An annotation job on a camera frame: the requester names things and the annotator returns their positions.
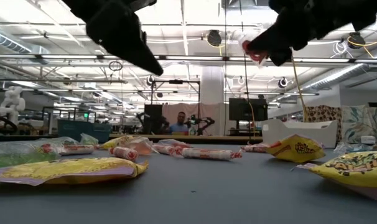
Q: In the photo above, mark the teal plastic bin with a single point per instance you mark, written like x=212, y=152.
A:
x=76, y=130

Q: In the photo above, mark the small white box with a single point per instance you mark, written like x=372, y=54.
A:
x=368, y=139

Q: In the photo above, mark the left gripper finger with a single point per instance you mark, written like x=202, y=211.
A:
x=123, y=37

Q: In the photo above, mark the person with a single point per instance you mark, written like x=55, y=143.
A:
x=179, y=126

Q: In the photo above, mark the pink curtain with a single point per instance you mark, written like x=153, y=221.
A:
x=201, y=113

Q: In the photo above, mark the black monitor on stand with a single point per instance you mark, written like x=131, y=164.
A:
x=247, y=109

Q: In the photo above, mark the long wooden desk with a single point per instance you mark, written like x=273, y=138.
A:
x=207, y=136

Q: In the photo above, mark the white plastic bin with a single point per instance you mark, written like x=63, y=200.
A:
x=300, y=130

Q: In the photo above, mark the red gummy candy bag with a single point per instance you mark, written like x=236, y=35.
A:
x=173, y=143
x=142, y=145
x=255, y=56

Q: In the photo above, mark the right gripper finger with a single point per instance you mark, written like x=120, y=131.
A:
x=278, y=34
x=280, y=57

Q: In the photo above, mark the green gummy candy bag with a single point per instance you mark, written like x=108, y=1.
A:
x=89, y=140
x=14, y=157

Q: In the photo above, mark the black metal rig frame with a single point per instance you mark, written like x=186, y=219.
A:
x=176, y=81

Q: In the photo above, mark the leaf print cloth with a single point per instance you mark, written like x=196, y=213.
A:
x=359, y=123

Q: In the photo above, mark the small black robot arm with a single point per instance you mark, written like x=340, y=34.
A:
x=204, y=122

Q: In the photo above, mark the brown floral cloth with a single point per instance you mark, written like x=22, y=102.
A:
x=323, y=113

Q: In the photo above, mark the black upright panel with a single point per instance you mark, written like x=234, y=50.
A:
x=152, y=118

